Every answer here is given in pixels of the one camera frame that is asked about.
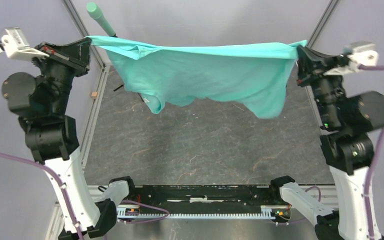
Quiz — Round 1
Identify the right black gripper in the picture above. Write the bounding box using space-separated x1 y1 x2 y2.
297 43 352 128

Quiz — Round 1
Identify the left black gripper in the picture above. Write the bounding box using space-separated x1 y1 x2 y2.
30 36 91 114

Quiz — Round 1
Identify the teal t-shirt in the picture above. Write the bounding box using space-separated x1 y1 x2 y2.
90 35 307 119

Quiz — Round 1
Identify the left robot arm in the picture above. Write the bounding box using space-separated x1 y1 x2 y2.
1 38 137 240

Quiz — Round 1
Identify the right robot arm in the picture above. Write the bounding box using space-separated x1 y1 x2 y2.
268 42 384 240

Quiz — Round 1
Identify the green microphone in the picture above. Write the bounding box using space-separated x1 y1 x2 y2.
86 2 117 38

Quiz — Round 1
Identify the small wooden cube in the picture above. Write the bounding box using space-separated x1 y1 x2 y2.
90 91 98 100

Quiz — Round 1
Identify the black tripod stand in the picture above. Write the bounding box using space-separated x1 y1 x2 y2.
113 83 145 103

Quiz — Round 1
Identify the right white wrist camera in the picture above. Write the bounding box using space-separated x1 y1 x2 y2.
324 41 379 76

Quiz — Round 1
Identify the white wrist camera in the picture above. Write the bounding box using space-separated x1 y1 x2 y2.
0 27 50 62
324 41 379 76

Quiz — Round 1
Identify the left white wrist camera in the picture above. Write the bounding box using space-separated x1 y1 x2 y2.
0 27 50 62

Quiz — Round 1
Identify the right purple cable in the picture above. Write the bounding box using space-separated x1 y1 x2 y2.
276 62 384 240

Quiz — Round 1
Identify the purple cable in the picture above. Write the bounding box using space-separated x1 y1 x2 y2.
0 49 170 240
276 62 384 240

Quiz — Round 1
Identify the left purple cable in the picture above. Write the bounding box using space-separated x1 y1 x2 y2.
0 49 170 240

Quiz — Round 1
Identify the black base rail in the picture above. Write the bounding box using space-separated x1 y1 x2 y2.
124 184 288 215

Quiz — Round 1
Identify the white cable duct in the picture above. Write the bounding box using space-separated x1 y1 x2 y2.
116 205 276 220

